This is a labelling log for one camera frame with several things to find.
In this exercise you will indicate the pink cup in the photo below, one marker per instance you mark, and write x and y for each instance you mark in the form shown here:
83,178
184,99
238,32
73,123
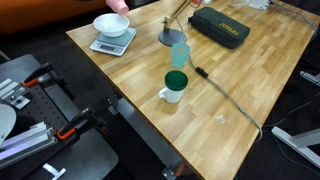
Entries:
117,6

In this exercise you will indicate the grey metal neighbouring table frame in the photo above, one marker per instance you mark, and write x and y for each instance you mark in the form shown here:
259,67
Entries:
296,145

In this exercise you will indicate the black orange bar clamp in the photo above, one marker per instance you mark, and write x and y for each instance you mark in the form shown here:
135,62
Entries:
36,75
76,123

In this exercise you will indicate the aluminium extrusion rail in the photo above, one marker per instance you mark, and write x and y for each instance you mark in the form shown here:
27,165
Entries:
26,146

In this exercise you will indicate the dark green zip case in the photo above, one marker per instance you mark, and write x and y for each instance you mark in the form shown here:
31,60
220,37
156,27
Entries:
216,28

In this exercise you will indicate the metal table edge bracket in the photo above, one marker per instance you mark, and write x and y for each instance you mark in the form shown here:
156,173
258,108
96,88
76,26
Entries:
113,109

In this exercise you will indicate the white kitchen scale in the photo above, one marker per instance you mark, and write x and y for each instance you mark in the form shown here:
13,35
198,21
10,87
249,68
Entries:
110,46

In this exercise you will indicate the small aluminium bracket pieces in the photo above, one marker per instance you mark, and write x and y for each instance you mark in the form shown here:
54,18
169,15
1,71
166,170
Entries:
13,95

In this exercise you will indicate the white mug green interior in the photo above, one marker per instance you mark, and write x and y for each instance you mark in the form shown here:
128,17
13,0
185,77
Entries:
175,93

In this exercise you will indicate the black perforated breadboard plate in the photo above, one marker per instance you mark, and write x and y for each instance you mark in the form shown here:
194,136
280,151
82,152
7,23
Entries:
43,100

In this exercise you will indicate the small clear plastic piece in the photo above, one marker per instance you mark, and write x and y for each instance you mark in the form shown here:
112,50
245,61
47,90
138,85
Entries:
220,119

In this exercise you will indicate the teal plastic cup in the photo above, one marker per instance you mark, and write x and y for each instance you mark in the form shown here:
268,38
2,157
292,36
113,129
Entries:
180,56

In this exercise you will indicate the white bowl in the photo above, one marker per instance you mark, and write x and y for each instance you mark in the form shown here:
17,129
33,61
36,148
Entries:
111,25

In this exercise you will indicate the small white bracket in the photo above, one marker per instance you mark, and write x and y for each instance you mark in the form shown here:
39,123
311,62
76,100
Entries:
55,170

